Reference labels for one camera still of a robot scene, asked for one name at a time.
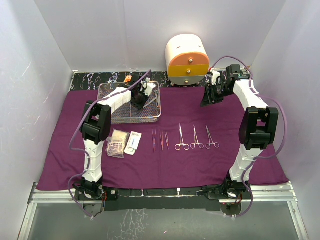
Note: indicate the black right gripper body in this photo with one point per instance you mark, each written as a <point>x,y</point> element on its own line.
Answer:
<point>218,92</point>

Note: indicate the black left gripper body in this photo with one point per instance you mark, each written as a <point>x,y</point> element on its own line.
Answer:
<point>142,98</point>

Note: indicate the metal mesh instrument tray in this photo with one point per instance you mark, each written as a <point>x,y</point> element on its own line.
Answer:
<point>126,113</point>

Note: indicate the steel scalpel handle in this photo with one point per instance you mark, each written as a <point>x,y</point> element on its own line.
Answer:
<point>150,102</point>
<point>157,93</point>

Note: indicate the straight steel tweezers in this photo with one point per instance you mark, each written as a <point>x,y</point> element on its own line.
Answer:
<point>154,137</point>

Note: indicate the small white blue packet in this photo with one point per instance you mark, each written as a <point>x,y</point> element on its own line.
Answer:
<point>134,140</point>

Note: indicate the ribbed grip steel tweezers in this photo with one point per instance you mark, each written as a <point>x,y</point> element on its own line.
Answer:
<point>167,140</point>

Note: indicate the small white green packet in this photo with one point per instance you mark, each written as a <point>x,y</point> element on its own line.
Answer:
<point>129,150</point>

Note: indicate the curved tip steel tweezers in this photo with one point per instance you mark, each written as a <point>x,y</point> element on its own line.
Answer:
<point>161,134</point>

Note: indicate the steel needle holder clamp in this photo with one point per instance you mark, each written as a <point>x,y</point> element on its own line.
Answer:
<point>196,141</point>

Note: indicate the white gauze pack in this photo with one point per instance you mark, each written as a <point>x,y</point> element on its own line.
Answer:
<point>116,144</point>

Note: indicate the steel hemostat forceps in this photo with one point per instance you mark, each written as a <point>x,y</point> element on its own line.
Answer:
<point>181,144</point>

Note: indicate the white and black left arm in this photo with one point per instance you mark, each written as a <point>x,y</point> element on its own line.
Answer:
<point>95,129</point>

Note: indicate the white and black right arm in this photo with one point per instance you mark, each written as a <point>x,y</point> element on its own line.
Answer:
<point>257,130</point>

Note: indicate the orange circuit board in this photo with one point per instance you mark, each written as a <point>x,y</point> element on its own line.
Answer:
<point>128,78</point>

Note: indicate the round three-drawer mini cabinet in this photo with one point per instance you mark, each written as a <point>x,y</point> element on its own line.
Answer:
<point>186,59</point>

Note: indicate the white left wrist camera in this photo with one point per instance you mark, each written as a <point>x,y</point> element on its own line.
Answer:
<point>147,86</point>

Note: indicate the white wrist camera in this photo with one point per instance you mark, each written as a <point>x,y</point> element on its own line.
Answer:
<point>212,77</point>
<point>147,86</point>

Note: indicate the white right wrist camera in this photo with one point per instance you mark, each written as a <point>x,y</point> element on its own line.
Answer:
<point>212,77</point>

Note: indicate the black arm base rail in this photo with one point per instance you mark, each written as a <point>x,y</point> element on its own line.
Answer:
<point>209,198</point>

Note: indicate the aluminium frame rail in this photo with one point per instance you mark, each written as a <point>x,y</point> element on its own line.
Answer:
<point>272,213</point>

